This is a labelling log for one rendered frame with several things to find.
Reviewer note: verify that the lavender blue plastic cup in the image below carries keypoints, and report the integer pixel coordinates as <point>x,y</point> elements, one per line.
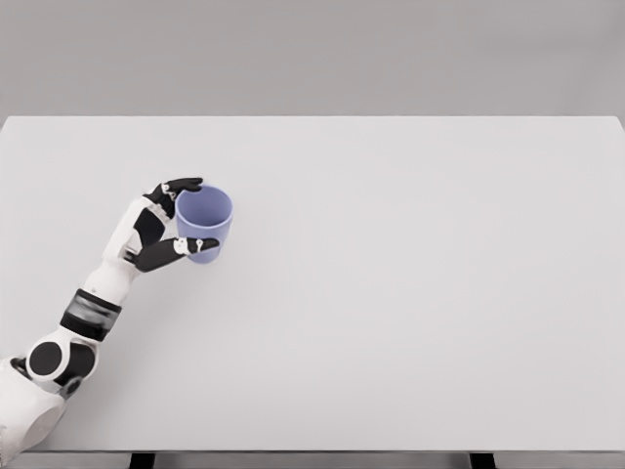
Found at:
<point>205,220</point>

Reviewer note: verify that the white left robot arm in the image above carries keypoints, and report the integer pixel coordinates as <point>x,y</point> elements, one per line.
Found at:
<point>58,352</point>

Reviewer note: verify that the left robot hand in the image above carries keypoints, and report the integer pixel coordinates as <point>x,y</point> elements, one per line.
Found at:
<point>128,229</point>

